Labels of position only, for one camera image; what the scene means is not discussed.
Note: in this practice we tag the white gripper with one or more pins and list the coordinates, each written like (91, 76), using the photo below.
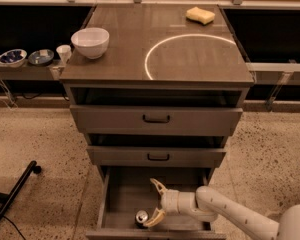
(170, 201)

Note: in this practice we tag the green soda can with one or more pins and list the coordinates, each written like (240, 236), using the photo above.
(141, 217)

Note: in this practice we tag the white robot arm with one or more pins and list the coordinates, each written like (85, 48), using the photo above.
(206, 204)

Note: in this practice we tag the grey bottom drawer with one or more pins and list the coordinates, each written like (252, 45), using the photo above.
(128, 190)

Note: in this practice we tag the grey drawer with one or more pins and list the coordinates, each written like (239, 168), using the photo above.
(155, 151)
(154, 112)
(128, 190)

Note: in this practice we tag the grey middle drawer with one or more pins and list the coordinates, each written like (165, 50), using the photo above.
(155, 151)

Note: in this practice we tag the grey drawer cabinet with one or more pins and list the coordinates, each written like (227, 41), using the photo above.
(157, 47)

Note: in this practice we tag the grey top drawer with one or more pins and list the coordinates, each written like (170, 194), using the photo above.
(154, 112)

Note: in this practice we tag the black chair leg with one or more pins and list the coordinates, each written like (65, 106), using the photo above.
(6, 199)

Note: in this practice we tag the low grey side shelf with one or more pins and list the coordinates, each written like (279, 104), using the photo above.
(29, 72)

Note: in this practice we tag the white bowl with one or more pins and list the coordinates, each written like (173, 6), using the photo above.
(91, 42)

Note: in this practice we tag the small white cup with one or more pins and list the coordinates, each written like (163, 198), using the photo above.
(64, 52)

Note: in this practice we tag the dark blue plate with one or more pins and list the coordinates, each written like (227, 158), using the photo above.
(43, 57)

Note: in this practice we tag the yellow sponge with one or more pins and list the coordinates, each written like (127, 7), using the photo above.
(200, 15)

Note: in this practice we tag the blue patterned bowl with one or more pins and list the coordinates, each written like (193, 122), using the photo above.
(13, 58)

